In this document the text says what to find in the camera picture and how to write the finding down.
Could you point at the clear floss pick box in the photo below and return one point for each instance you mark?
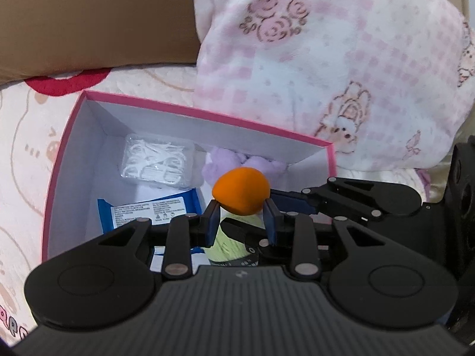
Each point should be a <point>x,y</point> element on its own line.
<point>156,159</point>

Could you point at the green yarn skein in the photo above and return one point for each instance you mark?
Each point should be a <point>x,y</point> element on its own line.
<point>222,246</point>

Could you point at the blue wet wipes pack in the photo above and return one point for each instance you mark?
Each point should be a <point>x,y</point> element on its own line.
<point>148,207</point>

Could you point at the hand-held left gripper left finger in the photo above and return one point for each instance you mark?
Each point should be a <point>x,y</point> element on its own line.
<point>213,224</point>

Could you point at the purple plush toy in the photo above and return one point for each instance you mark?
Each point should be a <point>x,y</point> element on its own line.
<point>222,159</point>

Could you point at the pink patterned pillow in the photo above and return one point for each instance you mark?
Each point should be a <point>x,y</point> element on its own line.
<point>334,44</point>

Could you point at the orange egg-shaped sponge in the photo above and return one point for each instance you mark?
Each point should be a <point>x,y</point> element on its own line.
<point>241,189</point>

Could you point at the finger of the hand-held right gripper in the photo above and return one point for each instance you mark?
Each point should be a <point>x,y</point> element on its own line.
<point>293,200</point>
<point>276,254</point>

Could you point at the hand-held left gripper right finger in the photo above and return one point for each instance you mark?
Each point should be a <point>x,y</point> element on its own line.
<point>270,224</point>

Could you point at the brown pillow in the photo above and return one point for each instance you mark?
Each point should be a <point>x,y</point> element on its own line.
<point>92,15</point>

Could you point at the pink cardboard box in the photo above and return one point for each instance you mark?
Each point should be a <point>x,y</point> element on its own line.
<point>89,178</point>

